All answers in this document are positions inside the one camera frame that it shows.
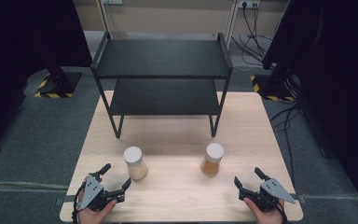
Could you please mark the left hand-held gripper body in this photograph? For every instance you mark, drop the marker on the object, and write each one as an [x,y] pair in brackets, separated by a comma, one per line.
[93,190]

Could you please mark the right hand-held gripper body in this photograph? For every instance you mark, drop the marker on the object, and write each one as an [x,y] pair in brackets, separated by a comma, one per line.
[273,190]

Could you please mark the jar of pale yellow powder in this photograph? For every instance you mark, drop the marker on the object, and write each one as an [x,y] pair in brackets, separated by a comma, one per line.
[135,163]

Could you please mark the jar of orange powder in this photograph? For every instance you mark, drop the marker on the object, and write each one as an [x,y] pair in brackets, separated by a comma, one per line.
[212,159]

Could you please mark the black two-tier shelf rack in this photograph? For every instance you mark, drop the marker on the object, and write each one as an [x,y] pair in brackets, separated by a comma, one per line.
[163,59]

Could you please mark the person's left hand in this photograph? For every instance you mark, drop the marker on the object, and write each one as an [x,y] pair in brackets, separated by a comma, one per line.
[93,216]

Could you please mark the person's right hand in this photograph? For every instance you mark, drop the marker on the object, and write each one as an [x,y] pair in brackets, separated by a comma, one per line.
[265,216]

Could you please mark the grey tape strip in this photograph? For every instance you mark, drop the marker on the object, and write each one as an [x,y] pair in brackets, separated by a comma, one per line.
[64,200]
[300,198]

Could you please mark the black stand base, striped edge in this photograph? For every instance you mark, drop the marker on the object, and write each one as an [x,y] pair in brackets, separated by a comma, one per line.
[268,89]
[62,83]

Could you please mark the black curtain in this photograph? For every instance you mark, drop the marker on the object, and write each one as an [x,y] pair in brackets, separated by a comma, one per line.
[18,46]
[338,62]

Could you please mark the white upright post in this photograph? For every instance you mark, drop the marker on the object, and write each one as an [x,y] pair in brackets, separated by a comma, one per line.
[231,21]
[103,15]

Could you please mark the white wall socket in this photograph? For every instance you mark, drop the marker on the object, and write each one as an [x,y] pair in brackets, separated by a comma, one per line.
[248,3]

